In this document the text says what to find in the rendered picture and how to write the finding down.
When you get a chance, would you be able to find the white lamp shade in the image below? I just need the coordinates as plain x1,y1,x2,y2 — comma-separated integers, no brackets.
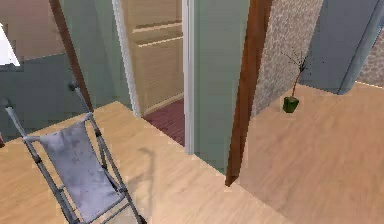
0,23,21,67

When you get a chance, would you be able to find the grey folding stroller chair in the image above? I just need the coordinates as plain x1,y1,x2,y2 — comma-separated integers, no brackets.
2,80,148,224

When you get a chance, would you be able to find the green potted thin plant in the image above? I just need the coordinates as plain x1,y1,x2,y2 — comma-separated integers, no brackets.
281,49,316,114

